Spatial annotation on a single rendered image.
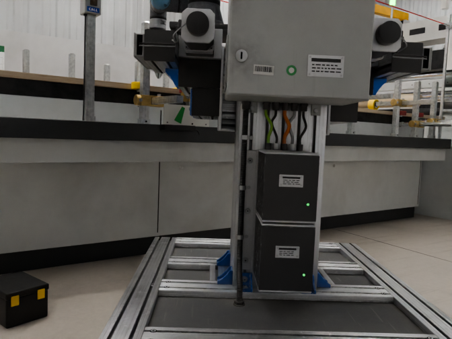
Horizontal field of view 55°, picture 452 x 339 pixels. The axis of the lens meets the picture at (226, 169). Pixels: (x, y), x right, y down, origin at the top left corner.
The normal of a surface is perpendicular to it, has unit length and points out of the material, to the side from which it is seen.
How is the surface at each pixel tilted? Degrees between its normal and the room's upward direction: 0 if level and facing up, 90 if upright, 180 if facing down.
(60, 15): 90
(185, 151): 90
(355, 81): 90
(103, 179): 90
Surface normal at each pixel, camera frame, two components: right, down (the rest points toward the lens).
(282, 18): 0.02, 0.10
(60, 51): 0.52, 0.09
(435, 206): -0.81, 0.01
